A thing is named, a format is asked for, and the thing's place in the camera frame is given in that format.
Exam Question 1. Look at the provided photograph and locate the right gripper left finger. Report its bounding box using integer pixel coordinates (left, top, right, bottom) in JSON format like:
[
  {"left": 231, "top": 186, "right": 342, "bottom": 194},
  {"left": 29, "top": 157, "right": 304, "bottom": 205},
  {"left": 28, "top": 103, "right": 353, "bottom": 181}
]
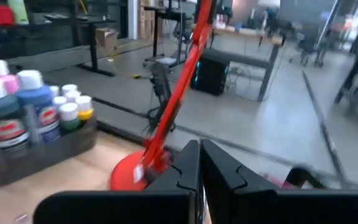
[{"left": 32, "top": 139, "right": 202, "bottom": 224}]

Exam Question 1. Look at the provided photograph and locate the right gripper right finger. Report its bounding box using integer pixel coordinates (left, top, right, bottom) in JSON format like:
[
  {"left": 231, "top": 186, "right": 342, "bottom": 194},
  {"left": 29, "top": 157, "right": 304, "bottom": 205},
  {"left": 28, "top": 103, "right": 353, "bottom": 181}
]
[{"left": 201, "top": 138, "right": 358, "bottom": 224}]

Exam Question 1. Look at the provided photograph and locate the green small paint bottle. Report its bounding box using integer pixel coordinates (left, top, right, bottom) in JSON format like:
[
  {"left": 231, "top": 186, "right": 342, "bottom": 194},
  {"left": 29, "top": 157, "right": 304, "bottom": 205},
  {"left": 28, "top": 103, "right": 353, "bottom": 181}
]
[{"left": 58, "top": 103, "right": 81, "bottom": 135}]

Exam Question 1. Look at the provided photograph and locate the lemon yellow small paint bottle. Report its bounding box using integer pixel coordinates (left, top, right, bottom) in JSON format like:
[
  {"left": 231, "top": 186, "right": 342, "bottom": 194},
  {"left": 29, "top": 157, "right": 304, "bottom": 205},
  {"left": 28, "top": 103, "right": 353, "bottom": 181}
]
[{"left": 75, "top": 95, "right": 94, "bottom": 123}]

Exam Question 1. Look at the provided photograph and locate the pink small paint bottle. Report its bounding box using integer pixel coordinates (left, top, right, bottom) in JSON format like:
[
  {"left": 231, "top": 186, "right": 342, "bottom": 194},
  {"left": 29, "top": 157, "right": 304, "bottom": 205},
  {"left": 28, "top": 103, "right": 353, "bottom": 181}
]
[{"left": 52, "top": 96, "right": 68, "bottom": 110}]

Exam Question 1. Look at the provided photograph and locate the large blue paint bottle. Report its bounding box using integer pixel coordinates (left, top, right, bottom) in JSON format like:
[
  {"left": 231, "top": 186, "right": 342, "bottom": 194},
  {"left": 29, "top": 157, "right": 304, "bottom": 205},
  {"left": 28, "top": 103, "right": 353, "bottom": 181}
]
[{"left": 15, "top": 69, "right": 62, "bottom": 144}]

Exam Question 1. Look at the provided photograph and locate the light blue small paint bottle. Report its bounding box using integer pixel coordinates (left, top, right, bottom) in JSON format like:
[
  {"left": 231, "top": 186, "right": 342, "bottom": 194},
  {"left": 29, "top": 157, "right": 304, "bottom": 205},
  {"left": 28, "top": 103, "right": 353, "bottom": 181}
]
[{"left": 61, "top": 83, "right": 78, "bottom": 96}]

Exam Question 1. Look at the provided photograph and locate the large teal paint bottle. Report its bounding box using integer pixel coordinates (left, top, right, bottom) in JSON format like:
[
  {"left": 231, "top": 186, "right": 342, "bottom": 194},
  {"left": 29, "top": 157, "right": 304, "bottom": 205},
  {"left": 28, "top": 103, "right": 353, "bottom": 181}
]
[{"left": 0, "top": 77, "right": 31, "bottom": 159}]

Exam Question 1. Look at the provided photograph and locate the red plastic cup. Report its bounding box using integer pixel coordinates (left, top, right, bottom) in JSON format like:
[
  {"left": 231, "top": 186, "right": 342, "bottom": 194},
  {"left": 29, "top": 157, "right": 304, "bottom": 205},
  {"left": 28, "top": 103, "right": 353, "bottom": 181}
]
[{"left": 259, "top": 172, "right": 298, "bottom": 190}]

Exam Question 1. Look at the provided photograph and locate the grey plastic storage bin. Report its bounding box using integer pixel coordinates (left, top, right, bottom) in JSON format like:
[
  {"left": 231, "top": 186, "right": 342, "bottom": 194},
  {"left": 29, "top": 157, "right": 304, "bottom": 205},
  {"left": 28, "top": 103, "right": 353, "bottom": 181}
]
[{"left": 0, "top": 113, "right": 98, "bottom": 187}]

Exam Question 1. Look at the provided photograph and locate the black floor stand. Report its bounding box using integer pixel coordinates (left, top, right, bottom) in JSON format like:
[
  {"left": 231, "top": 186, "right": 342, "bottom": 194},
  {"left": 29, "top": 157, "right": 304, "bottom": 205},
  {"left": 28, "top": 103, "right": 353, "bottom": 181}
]
[{"left": 146, "top": 61, "right": 177, "bottom": 134}]

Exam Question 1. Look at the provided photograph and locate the red desk lamp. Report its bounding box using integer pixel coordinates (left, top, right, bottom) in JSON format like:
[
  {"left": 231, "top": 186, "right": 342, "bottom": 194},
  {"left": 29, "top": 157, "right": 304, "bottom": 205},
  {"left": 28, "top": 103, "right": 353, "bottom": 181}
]
[{"left": 109, "top": 0, "right": 214, "bottom": 191}]

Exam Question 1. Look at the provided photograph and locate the black computer tower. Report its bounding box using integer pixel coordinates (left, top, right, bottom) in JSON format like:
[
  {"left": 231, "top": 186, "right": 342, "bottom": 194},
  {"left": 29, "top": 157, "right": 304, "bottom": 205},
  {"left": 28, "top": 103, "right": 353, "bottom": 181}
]
[{"left": 190, "top": 57, "right": 230, "bottom": 96}]

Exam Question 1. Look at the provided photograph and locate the black office chair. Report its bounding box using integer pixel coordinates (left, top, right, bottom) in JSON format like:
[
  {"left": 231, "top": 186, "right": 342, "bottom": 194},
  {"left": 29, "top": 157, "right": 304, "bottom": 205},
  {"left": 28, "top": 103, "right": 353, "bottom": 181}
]
[{"left": 296, "top": 23, "right": 328, "bottom": 68}]

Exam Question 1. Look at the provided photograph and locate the wooden top office desk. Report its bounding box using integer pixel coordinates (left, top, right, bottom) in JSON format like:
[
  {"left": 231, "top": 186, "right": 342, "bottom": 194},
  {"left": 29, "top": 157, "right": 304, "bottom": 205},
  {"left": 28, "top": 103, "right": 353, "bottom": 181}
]
[{"left": 199, "top": 27, "right": 287, "bottom": 103}]

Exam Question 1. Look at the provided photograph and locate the brown cardboard box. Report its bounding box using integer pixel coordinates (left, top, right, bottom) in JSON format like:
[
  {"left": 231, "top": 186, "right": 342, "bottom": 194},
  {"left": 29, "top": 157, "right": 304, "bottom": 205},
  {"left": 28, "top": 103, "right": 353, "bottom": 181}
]
[{"left": 94, "top": 27, "right": 120, "bottom": 50}]

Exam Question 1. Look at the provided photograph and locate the black office desk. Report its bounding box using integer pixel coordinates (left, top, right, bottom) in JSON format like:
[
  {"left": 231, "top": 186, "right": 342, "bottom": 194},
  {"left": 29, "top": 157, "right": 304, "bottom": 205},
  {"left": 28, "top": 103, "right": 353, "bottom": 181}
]
[{"left": 42, "top": 12, "right": 118, "bottom": 78}]

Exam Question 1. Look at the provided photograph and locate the light green box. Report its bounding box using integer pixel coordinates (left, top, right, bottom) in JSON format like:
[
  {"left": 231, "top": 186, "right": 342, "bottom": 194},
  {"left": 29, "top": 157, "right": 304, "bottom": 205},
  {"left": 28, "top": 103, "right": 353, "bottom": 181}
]
[{"left": 7, "top": 0, "right": 30, "bottom": 25}]

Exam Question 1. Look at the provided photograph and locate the red box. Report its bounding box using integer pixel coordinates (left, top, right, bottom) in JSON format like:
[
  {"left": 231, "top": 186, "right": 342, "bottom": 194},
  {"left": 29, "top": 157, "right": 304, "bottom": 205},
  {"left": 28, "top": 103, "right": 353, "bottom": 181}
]
[{"left": 0, "top": 4, "right": 16, "bottom": 26}]

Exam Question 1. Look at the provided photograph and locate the black curved handle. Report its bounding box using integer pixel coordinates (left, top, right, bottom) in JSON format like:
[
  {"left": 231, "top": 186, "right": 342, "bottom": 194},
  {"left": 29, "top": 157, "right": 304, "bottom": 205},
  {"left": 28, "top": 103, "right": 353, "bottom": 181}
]
[{"left": 284, "top": 166, "right": 326, "bottom": 190}]

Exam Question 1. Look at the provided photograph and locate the yellow floor cable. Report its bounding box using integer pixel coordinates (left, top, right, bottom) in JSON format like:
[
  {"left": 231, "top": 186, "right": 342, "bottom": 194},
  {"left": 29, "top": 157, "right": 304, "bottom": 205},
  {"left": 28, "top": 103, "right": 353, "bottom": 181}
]
[{"left": 103, "top": 40, "right": 142, "bottom": 79}]

